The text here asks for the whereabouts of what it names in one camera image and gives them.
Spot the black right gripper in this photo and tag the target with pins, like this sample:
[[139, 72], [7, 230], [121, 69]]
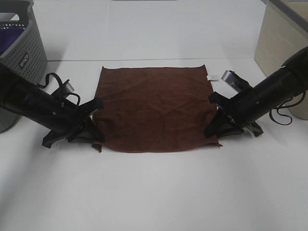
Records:
[[232, 115]]

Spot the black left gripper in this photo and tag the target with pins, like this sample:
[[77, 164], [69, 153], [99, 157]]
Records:
[[83, 129]]

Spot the brown towel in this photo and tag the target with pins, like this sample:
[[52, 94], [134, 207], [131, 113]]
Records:
[[154, 109]]

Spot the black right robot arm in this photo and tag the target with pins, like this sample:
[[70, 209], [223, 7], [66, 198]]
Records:
[[280, 87]]

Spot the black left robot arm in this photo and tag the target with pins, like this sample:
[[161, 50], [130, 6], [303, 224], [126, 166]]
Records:
[[53, 105]]

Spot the white towel care label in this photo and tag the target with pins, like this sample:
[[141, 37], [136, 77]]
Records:
[[212, 78]]

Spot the grey perforated laundry basket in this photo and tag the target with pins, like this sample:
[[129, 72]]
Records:
[[22, 65]]

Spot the purple cloth in basket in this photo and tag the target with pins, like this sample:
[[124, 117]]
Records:
[[8, 36]]

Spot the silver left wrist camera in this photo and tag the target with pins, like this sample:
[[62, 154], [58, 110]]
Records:
[[67, 87]]

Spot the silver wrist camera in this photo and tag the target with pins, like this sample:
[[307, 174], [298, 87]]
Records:
[[67, 87], [232, 80]]

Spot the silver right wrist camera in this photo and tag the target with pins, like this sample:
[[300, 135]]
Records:
[[232, 80]]

